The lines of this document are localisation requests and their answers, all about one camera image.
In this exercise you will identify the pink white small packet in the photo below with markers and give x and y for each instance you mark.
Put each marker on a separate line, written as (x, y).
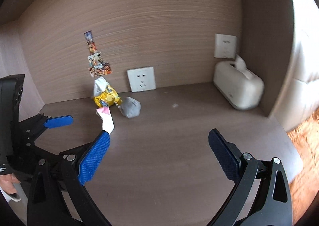
(106, 117)

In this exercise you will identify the yellow snack wrapper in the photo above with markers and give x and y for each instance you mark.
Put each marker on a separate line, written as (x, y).
(108, 98)

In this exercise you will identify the colourful wall stickers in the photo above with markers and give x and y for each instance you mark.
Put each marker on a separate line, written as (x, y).
(98, 67)

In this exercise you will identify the white wall socket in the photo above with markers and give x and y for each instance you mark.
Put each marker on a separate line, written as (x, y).
(225, 46)
(142, 79)

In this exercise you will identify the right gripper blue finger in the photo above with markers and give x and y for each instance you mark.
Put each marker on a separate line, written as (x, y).
(33, 127)

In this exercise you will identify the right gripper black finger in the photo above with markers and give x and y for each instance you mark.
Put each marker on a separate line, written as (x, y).
(79, 153)

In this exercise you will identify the white wall socket right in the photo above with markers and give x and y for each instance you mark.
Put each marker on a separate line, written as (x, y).
(225, 46)

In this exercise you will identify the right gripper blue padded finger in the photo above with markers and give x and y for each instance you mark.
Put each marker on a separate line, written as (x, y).
(93, 156)
(227, 154)

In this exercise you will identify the grey sock ball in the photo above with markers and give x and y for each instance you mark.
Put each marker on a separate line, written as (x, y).
(130, 108)

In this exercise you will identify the orange bed cover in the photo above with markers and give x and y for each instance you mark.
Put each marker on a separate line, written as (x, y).
(304, 186)

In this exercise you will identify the beige padded headboard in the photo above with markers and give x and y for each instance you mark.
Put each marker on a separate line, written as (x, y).
(299, 95)

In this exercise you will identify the white wall socket centre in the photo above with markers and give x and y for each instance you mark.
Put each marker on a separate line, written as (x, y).
(142, 79)

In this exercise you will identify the person's left hand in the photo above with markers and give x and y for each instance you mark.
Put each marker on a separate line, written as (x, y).
(7, 183)

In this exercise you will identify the white tissue box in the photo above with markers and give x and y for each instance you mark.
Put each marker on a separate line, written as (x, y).
(240, 86)

